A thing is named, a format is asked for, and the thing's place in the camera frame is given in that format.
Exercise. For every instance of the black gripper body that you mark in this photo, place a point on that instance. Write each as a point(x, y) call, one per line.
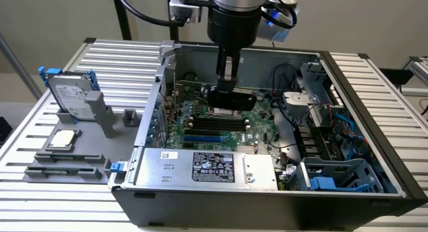
point(231, 26)

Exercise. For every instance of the black CPU heatsink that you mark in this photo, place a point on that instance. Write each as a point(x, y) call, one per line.
point(238, 100)

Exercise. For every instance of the black expansion slot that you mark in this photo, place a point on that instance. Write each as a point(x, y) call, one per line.
point(200, 132)

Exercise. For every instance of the blue expansion slot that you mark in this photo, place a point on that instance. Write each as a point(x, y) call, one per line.
point(201, 138)

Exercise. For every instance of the CPU socket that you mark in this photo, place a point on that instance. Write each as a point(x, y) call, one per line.
point(223, 112)

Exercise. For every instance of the black RAM slots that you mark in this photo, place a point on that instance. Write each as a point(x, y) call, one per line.
point(220, 124)

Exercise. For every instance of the grey metal drive cage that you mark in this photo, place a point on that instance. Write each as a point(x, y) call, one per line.
point(317, 91)

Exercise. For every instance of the green motherboard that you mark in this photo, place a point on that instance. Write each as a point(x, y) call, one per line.
point(230, 136)

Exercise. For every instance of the silver chipset heatsink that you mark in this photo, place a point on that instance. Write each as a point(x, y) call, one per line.
point(246, 149)

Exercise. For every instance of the grey power supply unit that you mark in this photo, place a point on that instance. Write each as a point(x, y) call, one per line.
point(200, 169)

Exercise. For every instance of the silver hard disk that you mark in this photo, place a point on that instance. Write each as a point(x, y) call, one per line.
point(70, 99)

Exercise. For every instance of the black box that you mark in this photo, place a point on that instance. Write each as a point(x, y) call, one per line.
point(395, 76)

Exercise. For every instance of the blue case latch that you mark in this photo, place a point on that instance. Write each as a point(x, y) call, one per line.
point(117, 166)

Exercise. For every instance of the blue disk caddy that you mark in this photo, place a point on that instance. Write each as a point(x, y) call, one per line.
point(49, 71)

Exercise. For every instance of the grey parts rack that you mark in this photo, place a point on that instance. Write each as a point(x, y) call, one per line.
point(80, 141)

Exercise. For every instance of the blue disk bay clip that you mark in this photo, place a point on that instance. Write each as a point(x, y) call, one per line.
point(322, 184)

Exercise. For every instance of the slatted metal side table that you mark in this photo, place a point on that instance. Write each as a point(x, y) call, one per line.
point(417, 74)

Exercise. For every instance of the grey disk bay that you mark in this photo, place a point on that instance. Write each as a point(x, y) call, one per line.
point(347, 174)

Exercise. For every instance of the silver CPU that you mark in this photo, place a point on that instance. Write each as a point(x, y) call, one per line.
point(62, 138)

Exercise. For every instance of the black open PC case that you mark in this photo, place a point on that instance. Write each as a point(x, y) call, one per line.
point(267, 207)

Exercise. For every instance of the grey metal pole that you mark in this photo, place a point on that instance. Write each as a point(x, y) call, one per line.
point(17, 66)

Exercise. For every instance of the green RAM stick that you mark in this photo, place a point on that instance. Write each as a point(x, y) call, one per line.
point(60, 172)

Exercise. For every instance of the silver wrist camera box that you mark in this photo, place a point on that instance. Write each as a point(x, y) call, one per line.
point(183, 9)

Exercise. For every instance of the black stand post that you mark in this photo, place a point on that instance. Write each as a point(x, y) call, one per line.
point(121, 16)

